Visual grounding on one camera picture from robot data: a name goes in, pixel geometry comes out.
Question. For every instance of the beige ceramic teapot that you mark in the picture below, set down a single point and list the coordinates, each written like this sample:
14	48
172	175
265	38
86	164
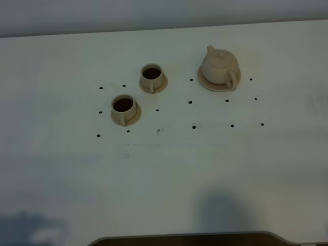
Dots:
220	67

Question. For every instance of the beige round teapot saucer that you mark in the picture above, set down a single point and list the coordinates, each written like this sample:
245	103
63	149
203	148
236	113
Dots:
210	86

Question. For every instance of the beige near cup saucer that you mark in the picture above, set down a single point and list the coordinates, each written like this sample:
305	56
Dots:
134	116

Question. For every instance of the beige cup saucer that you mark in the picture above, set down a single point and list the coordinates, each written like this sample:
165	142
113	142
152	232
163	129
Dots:
134	116
156	90

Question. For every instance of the beige far cup saucer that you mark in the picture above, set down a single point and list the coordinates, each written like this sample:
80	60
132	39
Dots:
156	90

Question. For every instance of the beige near teacup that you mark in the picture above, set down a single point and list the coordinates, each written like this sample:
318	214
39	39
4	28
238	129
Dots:
123	109

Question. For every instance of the beige teacup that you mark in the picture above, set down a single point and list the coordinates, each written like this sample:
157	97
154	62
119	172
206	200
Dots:
151	76
123	109

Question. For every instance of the beige far teacup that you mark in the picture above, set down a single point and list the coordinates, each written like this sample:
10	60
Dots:
151	76

